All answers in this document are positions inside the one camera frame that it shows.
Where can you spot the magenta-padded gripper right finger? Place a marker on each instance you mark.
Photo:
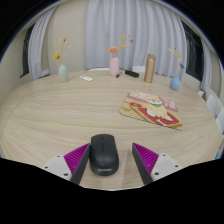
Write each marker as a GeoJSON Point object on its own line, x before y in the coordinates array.
{"type": "Point", "coordinates": [165, 165]}

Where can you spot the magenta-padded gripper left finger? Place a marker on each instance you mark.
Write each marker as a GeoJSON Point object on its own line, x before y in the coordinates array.
{"type": "Point", "coordinates": [59, 165]}

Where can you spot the black computer mouse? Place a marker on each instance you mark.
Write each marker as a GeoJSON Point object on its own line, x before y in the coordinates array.
{"type": "Point", "coordinates": [103, 155]}

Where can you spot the cartoon dog print mouse pad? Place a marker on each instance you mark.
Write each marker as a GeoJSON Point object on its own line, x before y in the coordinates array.
{"type": "Point", "coordinates": [150, 108]}

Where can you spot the white and blue chairs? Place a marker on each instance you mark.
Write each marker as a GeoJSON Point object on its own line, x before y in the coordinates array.
{"type": "Point", "coordinates": [213, 105]}

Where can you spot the blue vase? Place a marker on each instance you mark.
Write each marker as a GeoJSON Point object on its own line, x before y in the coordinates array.
{"type": "Point", "coordinates": [175, 83]}

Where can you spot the white remote control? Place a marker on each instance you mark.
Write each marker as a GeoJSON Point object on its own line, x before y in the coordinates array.
{"type": "Point", "coordinates": [86, 78]}

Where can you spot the pale green vase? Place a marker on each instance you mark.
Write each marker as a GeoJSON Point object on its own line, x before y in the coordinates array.
{"type": "Point", "coordinates": [63, 74]}

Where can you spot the black rectangular case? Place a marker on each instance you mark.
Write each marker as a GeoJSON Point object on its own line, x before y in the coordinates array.
{"type": "Point", "coordinates": [132, 73]}

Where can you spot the copper drink bottle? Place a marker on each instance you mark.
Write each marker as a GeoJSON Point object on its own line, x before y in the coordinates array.
{"type": "Point", "coordinates": [149, 69]}

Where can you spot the white chair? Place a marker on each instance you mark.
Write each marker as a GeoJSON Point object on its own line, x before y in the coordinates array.
{"type": "Point", "coordinates": [99, 69]}
{"type": "Point", "coordinates": [138, 69]}

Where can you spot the dark marker pen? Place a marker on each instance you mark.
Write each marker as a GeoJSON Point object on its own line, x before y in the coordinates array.
{"type": "Point", "coordinates": [118, 74]}

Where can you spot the narrow white curtain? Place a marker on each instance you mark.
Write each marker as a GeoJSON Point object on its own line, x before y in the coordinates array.
{"type": "Point", "coordinates": [206, 66]}
{"type": "Point", "coordinates": [38, 46]}

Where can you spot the beige dried flower sprigs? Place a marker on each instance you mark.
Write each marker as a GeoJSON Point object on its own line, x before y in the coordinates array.
{"type": "Point", "coordinates": [176, 56]}

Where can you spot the yellow dried flower bunch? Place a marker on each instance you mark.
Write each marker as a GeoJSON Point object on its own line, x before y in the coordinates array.
{"type": "Point", "coordinates": [56, 56]}

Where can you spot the pink vase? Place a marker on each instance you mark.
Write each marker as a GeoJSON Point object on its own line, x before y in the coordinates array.
{"type": "Point", "coordinates": [114, 66]}

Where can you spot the dark window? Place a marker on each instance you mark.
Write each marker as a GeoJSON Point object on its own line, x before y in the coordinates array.
{"type": "Point", "coordinates": [26, 53]}
{"type": "Point", "coordinates": [194, 53]}

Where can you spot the orange dried flower bunch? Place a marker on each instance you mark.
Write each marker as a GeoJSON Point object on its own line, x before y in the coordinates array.
{"type": "Point", "coordinates": [113, 50]}

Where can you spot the wide white curtain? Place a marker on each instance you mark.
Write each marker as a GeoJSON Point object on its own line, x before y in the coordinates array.
{"type": "Point", "coordinates": [140, 33]}

